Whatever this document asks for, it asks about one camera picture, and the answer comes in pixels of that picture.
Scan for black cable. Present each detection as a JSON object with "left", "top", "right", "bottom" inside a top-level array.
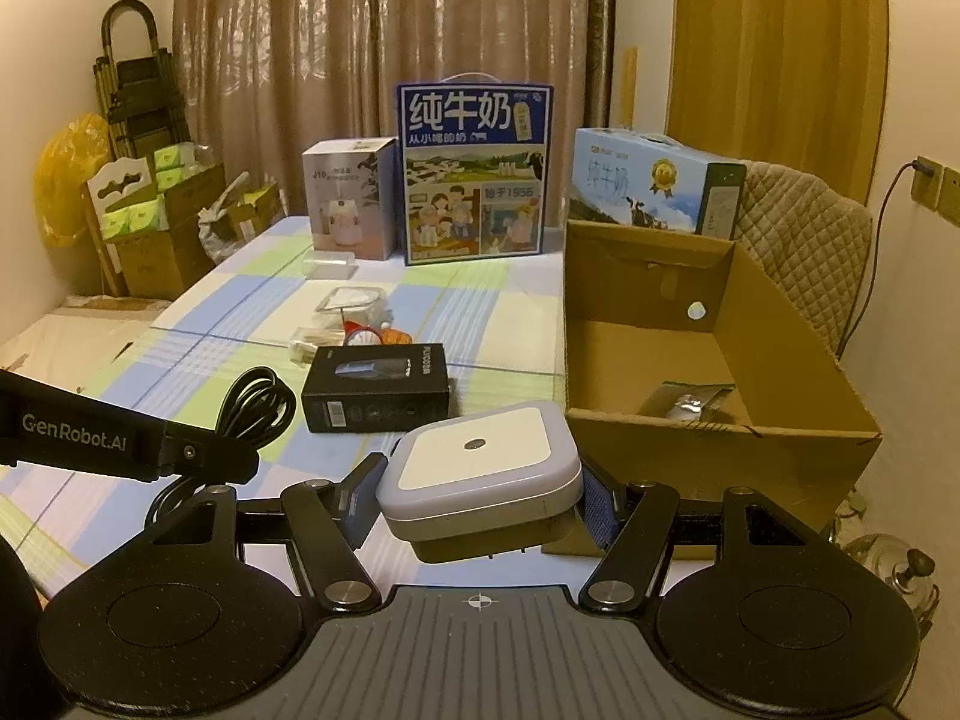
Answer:
[{"left": 145, "top": 364, "right": 299, "bottom": 530}]

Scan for black shaver box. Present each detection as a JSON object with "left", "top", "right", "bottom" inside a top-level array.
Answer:
[{"left": 301, "top": 343, "right": 451, "bottom": 434}]

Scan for silver green tea pouch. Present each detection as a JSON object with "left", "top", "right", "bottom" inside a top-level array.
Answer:
[{"left": 638, "top": 380, "right": 736, "bottom": 424}]

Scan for white square night light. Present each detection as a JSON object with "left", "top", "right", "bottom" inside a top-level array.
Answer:
[{"left": 376, "top": 400, "right": 584, "bottom": 564}]

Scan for bag of cotton swabs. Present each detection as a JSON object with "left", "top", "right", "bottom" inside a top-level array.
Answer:
[{"left": 288, "top": 325, "right": 347, "bottom": 364}]

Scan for red Doraemon toy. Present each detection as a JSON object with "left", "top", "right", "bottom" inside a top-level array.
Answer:
[{"left": 343, "top": 320, "right": 413, "bottom": 346}]

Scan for clear box white pads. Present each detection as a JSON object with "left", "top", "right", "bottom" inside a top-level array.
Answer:
[{"left": 316, "top": 286, "right": 387, "bottom": 327}]

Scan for clear plastic cylinder case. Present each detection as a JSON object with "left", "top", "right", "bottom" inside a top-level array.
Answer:
[{"left": 301, "top": 252, "right": 358, "bottom": 280}]

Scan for open cardboard box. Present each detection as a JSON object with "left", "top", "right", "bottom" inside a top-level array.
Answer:
[{"left": 563, "top": 221, "right": 882, "bottom": 530}]

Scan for checked bed sheet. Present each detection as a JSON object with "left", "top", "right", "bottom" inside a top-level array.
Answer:
[{"left": 0, "top": 214, "right": 723, "bottom": 602}]

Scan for white plastic bag pile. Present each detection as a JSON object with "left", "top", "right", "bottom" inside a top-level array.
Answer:
[{"left": 197, "top": 171, "right": 251, "bottom": 265}]

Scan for cardboard boxes with tissues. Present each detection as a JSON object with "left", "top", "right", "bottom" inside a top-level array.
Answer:
[{"left": 85, "top": 142, "right": 285, "bottom": 299}]

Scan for yellow plastic bag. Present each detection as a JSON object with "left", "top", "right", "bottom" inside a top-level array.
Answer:
[{"left": 32, "top": 112, "right": 112, "bottom": 249}]

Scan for white humidifier box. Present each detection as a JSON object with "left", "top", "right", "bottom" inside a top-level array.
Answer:
[{"left": 302, "top": 137, "right": 400, "bottom": 260}]

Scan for beige quilted chair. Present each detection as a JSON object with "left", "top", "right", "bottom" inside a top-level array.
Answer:
[{"left": 732, "top": 161, "right": 874, "bottom": 351}]

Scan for light blue milk carton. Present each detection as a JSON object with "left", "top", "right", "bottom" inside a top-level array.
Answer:
[{"left": 569, "top": 128, "right": 747, "bottom": 241}]

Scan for black folding cart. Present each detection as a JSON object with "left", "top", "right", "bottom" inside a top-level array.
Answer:
[{"left": 93, "top": 0, "right": 190, "bottom": 158}]

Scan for dark blue milk carton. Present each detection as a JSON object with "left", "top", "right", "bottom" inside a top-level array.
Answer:
[{"left": 395, "top": 75, "right": 553, "bottom": 265}]

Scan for brown curtain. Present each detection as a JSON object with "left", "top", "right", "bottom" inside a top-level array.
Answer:
[{"left": 172, "top": 0, "right": 615, "bottom": 224}]

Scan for wooden door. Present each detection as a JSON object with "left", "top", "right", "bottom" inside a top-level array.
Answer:
[{"left": 667, "top": 0, "right": 889, "bottom": 202}]

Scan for wall power socket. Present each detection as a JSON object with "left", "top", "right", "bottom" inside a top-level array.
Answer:
[{"left": 910, "top": 156, "right": 960, "bottom": 227}]

